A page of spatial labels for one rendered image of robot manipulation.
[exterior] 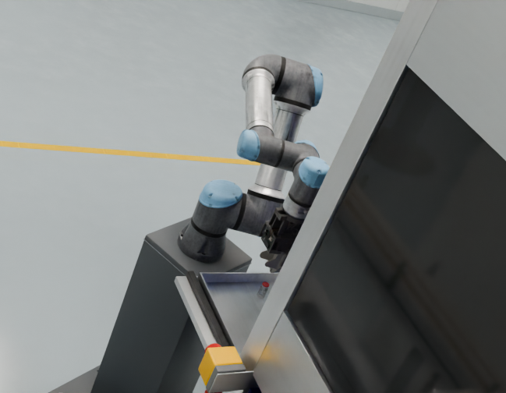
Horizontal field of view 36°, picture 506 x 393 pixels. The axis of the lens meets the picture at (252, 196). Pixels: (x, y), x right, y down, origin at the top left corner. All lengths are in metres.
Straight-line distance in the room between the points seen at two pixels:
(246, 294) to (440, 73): 1.08
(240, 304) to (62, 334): 1.16
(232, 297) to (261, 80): 0.61
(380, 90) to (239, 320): 0.90
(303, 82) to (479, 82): 1.15
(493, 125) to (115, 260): 2.55
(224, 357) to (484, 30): 0.92
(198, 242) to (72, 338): 0.95
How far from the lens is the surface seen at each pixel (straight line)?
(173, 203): 4.06
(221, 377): 1.76
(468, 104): 1.28
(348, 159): 1.50
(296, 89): 2.35
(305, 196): 1.98
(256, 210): 2.35
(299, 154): 2.05
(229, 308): 2.15
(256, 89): 2.22
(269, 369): 1.74
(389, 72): 1.43
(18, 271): 3.40
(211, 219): 2.34
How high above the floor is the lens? 2.23
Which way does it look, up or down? 31 degrees down
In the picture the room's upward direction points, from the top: 23 degrees clockwise
